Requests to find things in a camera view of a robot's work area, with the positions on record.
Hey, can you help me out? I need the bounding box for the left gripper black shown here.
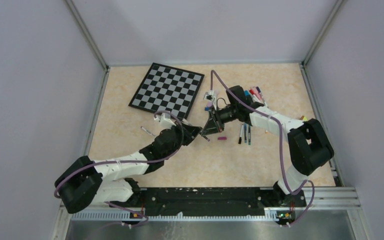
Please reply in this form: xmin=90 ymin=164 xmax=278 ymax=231
xmin=163 ymin=119 xmax=203 ymax=160

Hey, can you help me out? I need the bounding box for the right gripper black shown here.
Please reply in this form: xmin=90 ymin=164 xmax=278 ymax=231
xmin=201 ymin=105 xmax=238 ymax=137

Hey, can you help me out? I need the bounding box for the green gel pen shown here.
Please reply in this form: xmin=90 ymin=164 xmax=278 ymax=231
xmin=247 ymin=125 xmax=251 ymax=145

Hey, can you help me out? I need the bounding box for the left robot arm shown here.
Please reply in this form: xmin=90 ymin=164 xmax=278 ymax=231
xmin=54 ymin=123 xmax=202 ymax=214

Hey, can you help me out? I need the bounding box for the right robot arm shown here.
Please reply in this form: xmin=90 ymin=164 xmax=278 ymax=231
xmin=201 ymin=85 xmax=335 ymax=206

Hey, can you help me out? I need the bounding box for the blue gel pen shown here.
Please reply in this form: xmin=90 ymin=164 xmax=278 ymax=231
xmin=243 ymin=123 xmax=247 ymax=143

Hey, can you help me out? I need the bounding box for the lilac highlighter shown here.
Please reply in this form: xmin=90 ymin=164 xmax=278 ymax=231
xmin=206 ymin=90 xmax=220 ymax=108

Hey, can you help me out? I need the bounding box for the white marker red cap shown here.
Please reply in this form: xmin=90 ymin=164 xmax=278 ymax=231
xmin=248 ymin=89 xmax=260 ymax=103

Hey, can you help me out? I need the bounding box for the black grey chessboard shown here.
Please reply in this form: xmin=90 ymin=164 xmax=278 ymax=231
xmin=128 ymin=62 xmax=205 ymax=120

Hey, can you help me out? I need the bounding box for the thin marker pink cap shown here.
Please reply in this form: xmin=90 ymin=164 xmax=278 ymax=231
xmin=250 ymin=87 xmax=264 ymax=103

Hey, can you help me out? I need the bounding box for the thin marker navy cap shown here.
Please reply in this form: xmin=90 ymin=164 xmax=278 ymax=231
xmin=256 ymin=86 xmax=269 ymax=107

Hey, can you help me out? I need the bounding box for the yellow orange block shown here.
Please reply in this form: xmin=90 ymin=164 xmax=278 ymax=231
xmin=300 ymin=115 xmax=309 ymax=122

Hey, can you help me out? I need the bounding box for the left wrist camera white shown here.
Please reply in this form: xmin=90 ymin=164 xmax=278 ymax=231
xmin=153 ymin=113 xmax=177 ymax=129

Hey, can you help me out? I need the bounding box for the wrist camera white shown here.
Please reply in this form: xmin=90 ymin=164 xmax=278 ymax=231
xmin=153 ymin=113 xmax=177 ymax=129
xmin=203 ymin=90 xmax=218 ymax=102

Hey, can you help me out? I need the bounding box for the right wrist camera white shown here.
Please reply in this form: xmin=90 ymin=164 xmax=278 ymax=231
xmin=203 ymin=90 xmax=218 ymax=102

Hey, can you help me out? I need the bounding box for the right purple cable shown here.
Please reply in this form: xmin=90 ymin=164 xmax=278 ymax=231
xmin=210 ymin=69 xmax=315 ymax=228

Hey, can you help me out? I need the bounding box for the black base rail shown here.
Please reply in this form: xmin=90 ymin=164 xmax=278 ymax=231
xmin=112 ymin=187 xmax=307 ymax=217

